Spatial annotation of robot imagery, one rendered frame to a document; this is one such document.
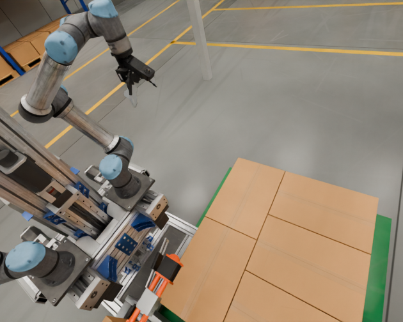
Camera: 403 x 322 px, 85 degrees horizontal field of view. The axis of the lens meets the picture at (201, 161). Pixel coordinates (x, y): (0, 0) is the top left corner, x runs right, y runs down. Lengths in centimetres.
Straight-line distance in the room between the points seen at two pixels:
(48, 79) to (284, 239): 145
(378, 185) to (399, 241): 52
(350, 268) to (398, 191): 123
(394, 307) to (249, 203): 119
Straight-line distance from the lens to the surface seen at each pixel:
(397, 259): 234
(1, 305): 309
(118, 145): 124
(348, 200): 178
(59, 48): 80
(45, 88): 94
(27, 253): 117
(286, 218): 162
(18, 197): 123
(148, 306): 100
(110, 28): 88
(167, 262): 100
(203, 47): 378
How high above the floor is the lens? 201
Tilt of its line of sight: 49 degrees down
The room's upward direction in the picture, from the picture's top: 18 degrees counter-clockwise
